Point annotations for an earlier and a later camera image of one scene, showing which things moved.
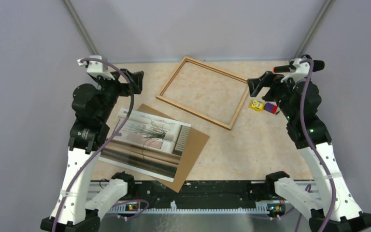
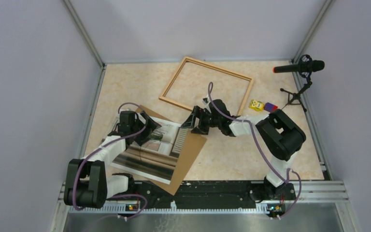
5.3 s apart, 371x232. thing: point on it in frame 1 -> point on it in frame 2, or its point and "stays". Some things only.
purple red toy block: [270, 108] stays
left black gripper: [126, 87] -> [151, 126]
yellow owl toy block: [256, 105] stays
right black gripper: [267, 79] -> [199, 112]
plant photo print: [150, 144] stays
